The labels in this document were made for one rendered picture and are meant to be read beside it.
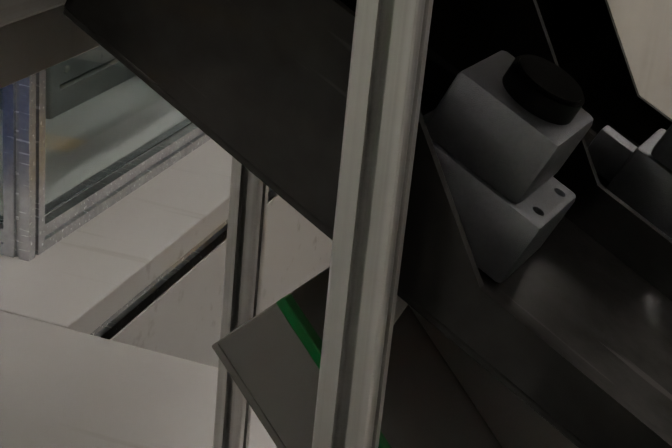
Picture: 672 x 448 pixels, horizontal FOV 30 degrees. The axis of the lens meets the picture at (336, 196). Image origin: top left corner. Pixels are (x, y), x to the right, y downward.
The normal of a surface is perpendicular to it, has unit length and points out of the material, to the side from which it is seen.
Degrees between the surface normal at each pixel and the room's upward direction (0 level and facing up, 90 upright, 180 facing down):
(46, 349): 0
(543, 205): 25
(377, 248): 90
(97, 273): 0
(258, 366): 90
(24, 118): 90
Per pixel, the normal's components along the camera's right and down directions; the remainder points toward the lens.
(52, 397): 0.09, -0.93
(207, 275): 0.94, 0.20
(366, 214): -0.33, 0.32
